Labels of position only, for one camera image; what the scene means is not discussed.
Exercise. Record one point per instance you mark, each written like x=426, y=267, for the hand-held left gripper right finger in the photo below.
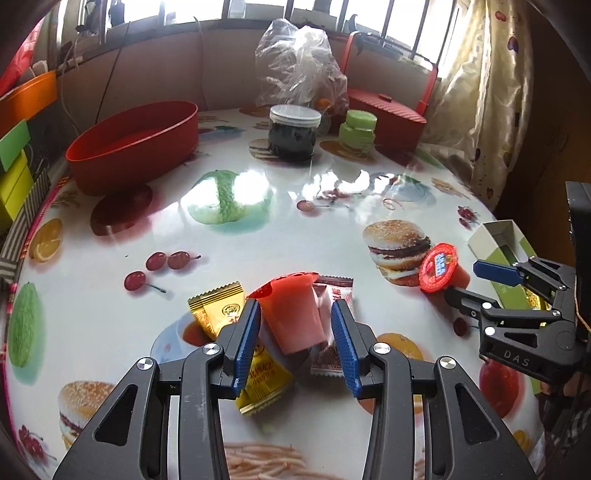
x=344, y=350

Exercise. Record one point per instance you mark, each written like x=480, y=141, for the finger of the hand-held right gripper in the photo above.
x=466, y=302
x=496, y=272

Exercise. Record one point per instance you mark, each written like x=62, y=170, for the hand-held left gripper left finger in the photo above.
x=247, y=341

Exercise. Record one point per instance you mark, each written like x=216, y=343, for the yellow snack packet red print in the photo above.
x=263, y=374

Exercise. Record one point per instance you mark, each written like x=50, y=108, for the green cardboard box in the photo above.
x=498, y=235

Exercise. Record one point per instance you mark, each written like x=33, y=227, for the gold emblem snack packet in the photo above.
x=224, y=309
x=196, y=314

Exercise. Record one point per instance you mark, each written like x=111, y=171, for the red jelly cup with label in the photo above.
x=438, y=267

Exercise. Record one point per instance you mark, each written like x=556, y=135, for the pink jelly cup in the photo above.
x=291, y=318

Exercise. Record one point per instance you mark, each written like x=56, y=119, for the person's right hand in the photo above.
x=551, y=391

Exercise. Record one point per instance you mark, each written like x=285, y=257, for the cream printed curtain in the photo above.
x=489, y=115

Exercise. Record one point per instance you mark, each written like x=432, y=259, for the wooden wardrobe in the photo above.
x=554, y=115

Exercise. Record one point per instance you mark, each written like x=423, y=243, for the dark jar with clear lid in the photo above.
x=293, y=138

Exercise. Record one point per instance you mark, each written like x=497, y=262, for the red oval basin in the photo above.
x=134, y=152

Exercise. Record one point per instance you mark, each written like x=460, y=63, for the striped paper bag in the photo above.
x=18, y=235

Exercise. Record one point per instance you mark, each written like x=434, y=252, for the yellow-green storage box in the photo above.
x=14, y=189

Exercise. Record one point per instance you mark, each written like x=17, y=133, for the clear plastic bag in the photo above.
x=295, y=64

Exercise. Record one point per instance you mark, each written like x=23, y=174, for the green storage box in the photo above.
x=14, y=145

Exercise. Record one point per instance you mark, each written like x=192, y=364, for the orange storage box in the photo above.
x=27, y=101

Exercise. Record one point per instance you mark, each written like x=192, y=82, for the window with bars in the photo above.
x=184, y=9

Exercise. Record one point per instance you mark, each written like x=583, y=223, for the red patterned cloth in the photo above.
x=18, y=64

